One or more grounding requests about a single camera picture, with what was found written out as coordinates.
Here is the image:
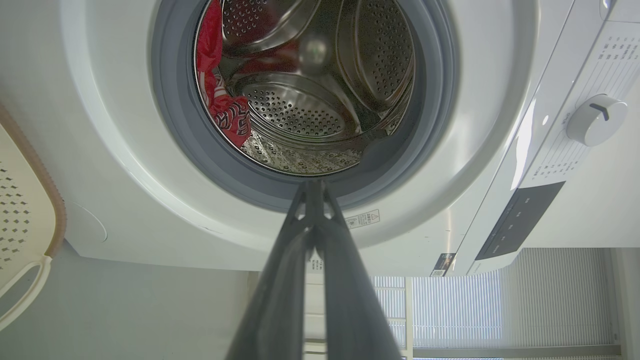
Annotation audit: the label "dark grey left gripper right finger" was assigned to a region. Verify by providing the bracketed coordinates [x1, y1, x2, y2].
[314, 181, 403, 360]

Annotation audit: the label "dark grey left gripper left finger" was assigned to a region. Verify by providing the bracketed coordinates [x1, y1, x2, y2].
[226, 181, 317, 360]

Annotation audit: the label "dark grey control panel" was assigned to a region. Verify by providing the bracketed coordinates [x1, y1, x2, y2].
[475, 181, 566, 261]

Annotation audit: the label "red patterned cloth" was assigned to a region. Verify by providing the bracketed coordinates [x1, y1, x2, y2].
[195, 0, 252, 148]

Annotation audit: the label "stainless steel washing machine drum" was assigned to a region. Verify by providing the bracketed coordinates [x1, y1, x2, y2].
[194, 0, 417, 176]

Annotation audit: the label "cream perforated laundry basket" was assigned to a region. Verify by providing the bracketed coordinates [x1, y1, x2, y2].
[0, 105, 67, 332]

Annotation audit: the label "white control dial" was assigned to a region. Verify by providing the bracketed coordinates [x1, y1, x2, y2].
[566, 94, 628, 147]

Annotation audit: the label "white window blinds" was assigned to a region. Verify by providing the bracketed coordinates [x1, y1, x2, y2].
[371, 248, 621, 360]

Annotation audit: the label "grey rubber door gasket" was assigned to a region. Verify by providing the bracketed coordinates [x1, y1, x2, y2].
[150, 0, 460, 213]

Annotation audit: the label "white front-load washing machine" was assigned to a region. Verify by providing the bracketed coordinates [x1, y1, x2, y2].
[0, 0, 640, 277]

